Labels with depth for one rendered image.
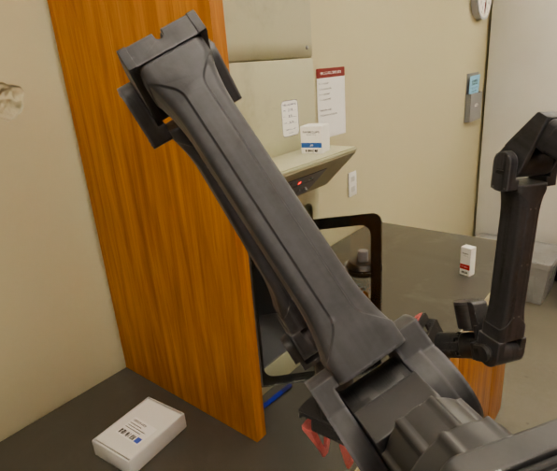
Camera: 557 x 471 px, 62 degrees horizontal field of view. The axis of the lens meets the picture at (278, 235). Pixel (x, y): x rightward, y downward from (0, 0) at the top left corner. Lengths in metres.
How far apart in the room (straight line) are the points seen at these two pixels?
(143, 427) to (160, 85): 0.86
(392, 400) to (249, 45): 0.78
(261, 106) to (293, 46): 0.17
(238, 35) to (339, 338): 0.72
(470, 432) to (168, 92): 0.33
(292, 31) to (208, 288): 0.58
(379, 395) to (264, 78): 0.78
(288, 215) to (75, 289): 0.98
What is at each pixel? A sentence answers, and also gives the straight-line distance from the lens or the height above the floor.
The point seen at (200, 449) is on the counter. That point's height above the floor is 0.94.
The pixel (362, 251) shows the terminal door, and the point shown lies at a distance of 1.03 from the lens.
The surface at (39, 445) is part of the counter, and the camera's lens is 1.26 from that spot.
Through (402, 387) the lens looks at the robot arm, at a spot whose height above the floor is 1.48.
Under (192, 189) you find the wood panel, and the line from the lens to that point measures 0.90.
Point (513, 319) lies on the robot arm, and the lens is 1.01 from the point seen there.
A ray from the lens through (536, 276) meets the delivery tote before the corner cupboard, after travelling 3.67.
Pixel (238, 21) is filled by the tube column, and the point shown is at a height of 1.78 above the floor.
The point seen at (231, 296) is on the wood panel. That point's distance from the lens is 0.92.
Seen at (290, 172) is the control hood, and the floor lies 1.50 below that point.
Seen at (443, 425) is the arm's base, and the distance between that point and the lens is 0.33.
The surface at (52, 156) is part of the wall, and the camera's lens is 1.22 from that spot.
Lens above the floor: 1.70
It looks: 20 degrees down
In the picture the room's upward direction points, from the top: 4 degrees counter-clockwise
